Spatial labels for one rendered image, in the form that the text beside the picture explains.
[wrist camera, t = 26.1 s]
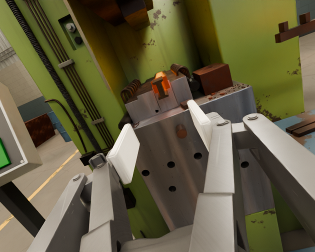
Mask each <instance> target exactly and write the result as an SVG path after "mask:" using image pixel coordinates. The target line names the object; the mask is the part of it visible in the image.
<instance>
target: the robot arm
mask: <svg viewBox="0 0 315 252"><path fill-rule="evenodd" d="M187 105H188V108H189V111H190V114H191V117H192V120H193V123H194V125H195V127H196V129H197V131H198V133H199V135H200V137H201V139H202V140H203V142H204V144H205V146H206V148H207V150H208V152H209V155H208V162H207V169H206V177H205V184H204V191H203V193H199V194H198V198H197V203H196V209H195V215H194V221H193V224H190V225H186V226H182V227H178V228H177V229H175V230H173V231H171V232H169V233H167V234H166V235H164V236H162V237H160V238H137V239H133V235H132V231H131V226H130V221H129V217H128V212H127V207H126V203H125V198H124V193H123V189H122V185H121V183H120V180H121V181H122V183H123V184H124V185H126V184H129V183H131V181H132V177H133V173H134V168H135V164H136V159H137V155H138V151H139V146H140V143H139V141H138V139H137V137H136V135H135V132H134V130H133V128H132V126H131V124H129V123H128V124H125V125H124V127H123V129H122V131H121V133H120V135H119V137H118V139H117V141H116V142H115V144H114V146H113V148H112V149H111V150H110V151H109V152H108V154H107V156H106V157H105V156H104V154H103V153H99V154H97V155H95V156H93V157H92V158H91V159H90V160H89V161H88V162H89V164H90V165H91V167H92V168H93V173H92V174H90V175H88V176H86V175H85V174H84V173H79V174H77V175H75V176H74V177H73V178H72V179H71V180H70V181H69V183H68V185H67V186H66V188H65V189H64V191H63V193H62V194H61V196H60V198H59V199H58V201H57V203H56V204H55V206H54V207H53V209H52V211H51V212H50V214H49V216H48V217H47V219H46V220H45V222H44V224H43V225H42V227H41V229H40V230H39V232H38V233H37V235H36V237H35V238H34V240H33V242H32V243H31V245H30V246H29V248H28V250H27V251H26V252H250V248H249V243H248V238H247V230H246V220H245V210H244V200H243V190H242V181H241V171H240V161H239V160H240V155H239V151H238V150H244V149H249V151H250V152H251V154H252V155H253V156H254V158H255V159H256V161H257V162H258V164H259V165H260V166H261V168H262V169H263V171H264V172H265V174H266V175H267V176H268V178H269V179H270V181H271V182H272V184H273V185H274V186H275V188H276V189H277V191H278V192H279V194H280V195H281V196H282V198H283V199H284V201H285V202H286V204H287V205H288V206H289V208H290V209H291V211H292V212H293V214H294V215H295V216H296V218H297V219H298V221H299V222H300V224H301V225H302V226H303V228H304V229H305V231H306V232H307V234H308V235H309V236H310V238H311V239H312V241H313V242H314V244H315V155H314V154H313V153H312V152H310V151H309V150H308V149H306V148H305V147H304V146H303V145H301V144H300V143H299V142H297V141H296V140H295V139H294V138H292V137H291V136H290V135H288V134H287V133H286V132H284V131H283V130H282V129H281V128H279V127H278V126H277V125H275V124H274V123H273V122H272V121H270V120H269V119H268V118H266V117H265V116H264V115H262V114H260V113H252V114H249V115H246V116H245V117H243V119H242V120H243V122H241V123H231V121H230V120H226V119H223V118H222V117H221V116H220V115H219V114H218V113H216V112H211V113H208V114H204V112H203V111H202V110H201V109H200V108H199V106H198V105H197V104H196V103H195V101H194V100H189V101H187ZM81 201H82V202H81Z"/></svg>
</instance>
